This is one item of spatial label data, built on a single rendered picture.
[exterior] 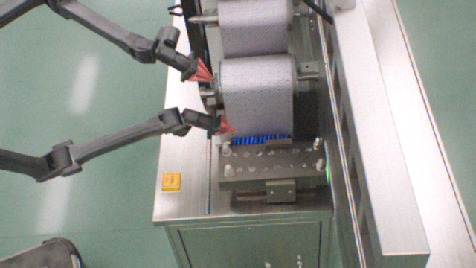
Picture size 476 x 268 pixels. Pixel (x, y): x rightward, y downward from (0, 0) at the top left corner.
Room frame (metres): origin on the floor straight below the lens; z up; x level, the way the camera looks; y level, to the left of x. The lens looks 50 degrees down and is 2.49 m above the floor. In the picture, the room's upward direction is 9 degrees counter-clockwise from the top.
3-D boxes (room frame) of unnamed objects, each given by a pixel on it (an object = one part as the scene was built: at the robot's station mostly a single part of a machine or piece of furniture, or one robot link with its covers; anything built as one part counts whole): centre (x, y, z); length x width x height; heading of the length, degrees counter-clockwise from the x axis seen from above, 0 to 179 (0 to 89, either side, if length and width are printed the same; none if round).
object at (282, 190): (1.04, -0.15, 0.96); 0.10 x 0.03 x 0.11; 83
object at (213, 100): (1.37, 0.03, 1.05); 0.06 x 0.05 x 0.31; 83
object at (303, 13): (1.54, -0.32, 1.33); 0.07 x 0.07 x 0.07; 83
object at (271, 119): (1.26, -0.12, 1.10); 0.23 x 0.01 x 0.18; 83
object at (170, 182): (1.20, 0.25, 0.91); 0.07 x 0.07 x 0.02; 83
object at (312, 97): (1.35, -0.17, 1.00); 0.33 x 0.07 x 0.20; 83
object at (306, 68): (1.29, -0.30, 1.28); 0.06 x 0.05 x 0.02; 83
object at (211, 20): (1.58, -0.01, 1.33); 0.06 x 0.06 x 0.06; 83
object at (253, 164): (1.13, -0.14, 1.00); 0.40 x 0.16 x 0.06; 83
